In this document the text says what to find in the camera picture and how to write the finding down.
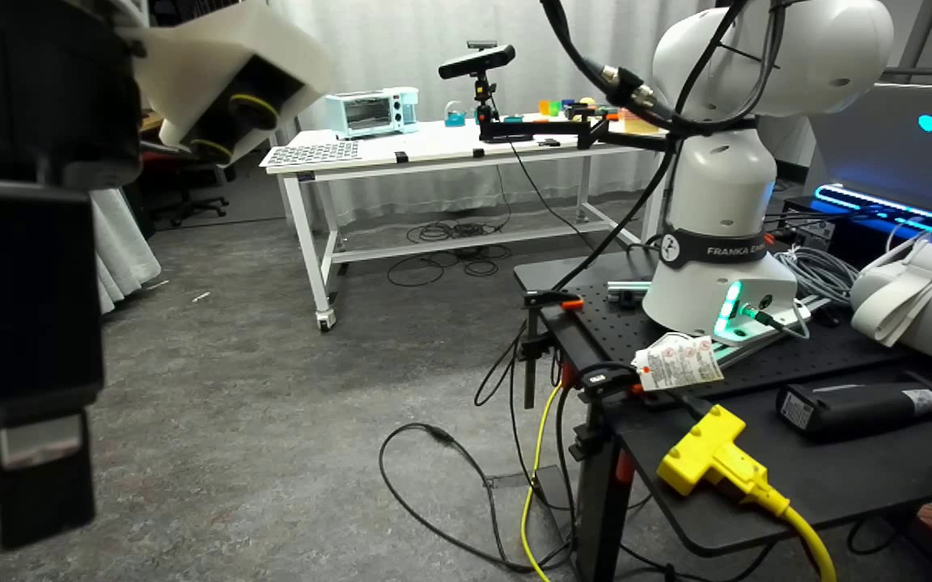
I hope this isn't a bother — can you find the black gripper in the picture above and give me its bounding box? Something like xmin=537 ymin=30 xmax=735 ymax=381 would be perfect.
xmin=0 ymin=0 xmax=138 ymax=549

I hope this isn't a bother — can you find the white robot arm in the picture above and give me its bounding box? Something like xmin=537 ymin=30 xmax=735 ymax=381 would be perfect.
xmin=0 ymin=0 xmax=892 ymax=549

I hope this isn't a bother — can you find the grey curtain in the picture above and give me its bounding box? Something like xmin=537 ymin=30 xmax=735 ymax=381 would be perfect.
xmin=90 ymin=188 xmax=162 ymax=314

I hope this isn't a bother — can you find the white folding table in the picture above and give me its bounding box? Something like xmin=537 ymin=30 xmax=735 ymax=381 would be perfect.
xmin=257 ymin=110 xmax=673 ymax=334

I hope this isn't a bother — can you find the teal toy microwave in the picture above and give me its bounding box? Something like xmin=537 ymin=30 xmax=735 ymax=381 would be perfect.
xmin=322 ymin=89 xmax=416 ymax=140

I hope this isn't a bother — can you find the crumpled white red packet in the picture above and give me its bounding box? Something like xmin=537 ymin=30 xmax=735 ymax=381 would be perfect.
xmin=632 ymin=334 xmax=723 ymax=391

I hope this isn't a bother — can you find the yellow power outlet box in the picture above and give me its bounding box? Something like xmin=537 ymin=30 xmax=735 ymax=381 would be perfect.
xmin=656 ymin=404 xmax=789 ymax=519

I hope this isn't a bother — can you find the black robot cart table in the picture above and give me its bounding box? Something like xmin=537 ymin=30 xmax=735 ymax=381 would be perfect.
xmin=511 ymin=249 xmax=932 ymax=582

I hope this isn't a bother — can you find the black power brick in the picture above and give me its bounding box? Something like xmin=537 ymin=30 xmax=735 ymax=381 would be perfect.
xmin=776 ymin=379 xmax=932 ymax=442

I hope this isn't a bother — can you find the white VR headset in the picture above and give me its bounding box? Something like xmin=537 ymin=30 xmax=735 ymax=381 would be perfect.
xmin=852 ymin=239 xmax=932 ymax=355

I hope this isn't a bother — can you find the black camera on stand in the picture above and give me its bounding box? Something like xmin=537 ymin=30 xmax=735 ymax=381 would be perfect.
xmin=438 ymin=45 xmax=514 ymax=80

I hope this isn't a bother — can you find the yellow power cable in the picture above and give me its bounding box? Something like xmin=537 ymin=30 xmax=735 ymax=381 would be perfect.
xmin=752 ymin=488 xmax=841 ymax=582

